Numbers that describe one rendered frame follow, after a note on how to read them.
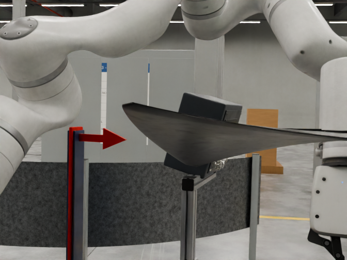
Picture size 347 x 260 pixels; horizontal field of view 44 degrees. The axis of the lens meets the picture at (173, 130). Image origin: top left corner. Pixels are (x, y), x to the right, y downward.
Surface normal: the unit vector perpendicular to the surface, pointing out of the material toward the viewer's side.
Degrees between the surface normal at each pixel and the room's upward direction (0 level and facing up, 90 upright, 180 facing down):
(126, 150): 90
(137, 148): 90
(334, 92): 75
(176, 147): 158
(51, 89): 122
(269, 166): 90
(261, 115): 90
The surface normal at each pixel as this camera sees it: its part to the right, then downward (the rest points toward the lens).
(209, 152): 0.01, 0.94
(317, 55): -0.02, 0.54
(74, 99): 0.90, 0.14
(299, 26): -0.57, -0.50
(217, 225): 0.55, 0.06
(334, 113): -0.72, -0.24
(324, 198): -0.37, -0.27
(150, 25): 0.46, 0.38
